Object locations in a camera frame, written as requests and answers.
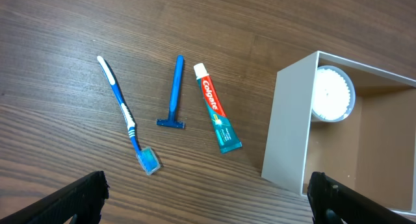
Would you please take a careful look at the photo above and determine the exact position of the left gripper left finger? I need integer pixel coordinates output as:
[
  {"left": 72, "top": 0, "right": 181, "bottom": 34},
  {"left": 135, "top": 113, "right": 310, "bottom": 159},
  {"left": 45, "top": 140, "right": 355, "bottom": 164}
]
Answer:
[{"left": 1, "top": 171, "right": 109, "bottom": 224}]

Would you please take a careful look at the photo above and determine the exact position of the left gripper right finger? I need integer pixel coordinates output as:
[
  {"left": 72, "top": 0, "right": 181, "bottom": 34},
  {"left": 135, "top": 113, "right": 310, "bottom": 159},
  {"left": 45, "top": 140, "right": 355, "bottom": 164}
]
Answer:
[{"left": 307, "top": 171, "right": 415, "bottom": 224}]

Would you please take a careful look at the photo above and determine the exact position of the white square cardboard box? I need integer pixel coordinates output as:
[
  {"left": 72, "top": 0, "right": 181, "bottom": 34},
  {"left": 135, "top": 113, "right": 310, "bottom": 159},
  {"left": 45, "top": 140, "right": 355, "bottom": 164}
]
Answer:
[{"left": 261, "top": 51, "right": 415, "bottom": 215}]

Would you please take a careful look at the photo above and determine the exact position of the red green toothpaste tube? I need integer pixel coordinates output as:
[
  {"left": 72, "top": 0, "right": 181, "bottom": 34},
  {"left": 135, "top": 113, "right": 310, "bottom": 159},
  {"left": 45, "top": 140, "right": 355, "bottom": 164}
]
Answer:
[{"left": 194, "top": 63, "right": 242, "bottom": 153}]

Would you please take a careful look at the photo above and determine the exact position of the blue white toothbrush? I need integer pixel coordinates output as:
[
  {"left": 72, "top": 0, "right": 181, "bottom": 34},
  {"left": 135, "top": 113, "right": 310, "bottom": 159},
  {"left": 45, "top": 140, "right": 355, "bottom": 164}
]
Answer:
[{"left": 97, "top": 56, "right": 161, "bottom": 175}]

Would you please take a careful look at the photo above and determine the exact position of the white round cotton swab jar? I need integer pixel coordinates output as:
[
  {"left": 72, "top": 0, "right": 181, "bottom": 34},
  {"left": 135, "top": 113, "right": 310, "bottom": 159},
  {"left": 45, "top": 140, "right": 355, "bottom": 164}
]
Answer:
[{"left": 311, "top": 65, "right": 356, "bottom": 123}]

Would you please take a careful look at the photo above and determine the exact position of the blue disposable razor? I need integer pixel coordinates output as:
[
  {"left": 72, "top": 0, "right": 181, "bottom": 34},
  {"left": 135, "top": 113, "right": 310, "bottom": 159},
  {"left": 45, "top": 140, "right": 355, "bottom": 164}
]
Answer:
[{"left": 157, "top": 55, "right": 185, "bottom": 129}]

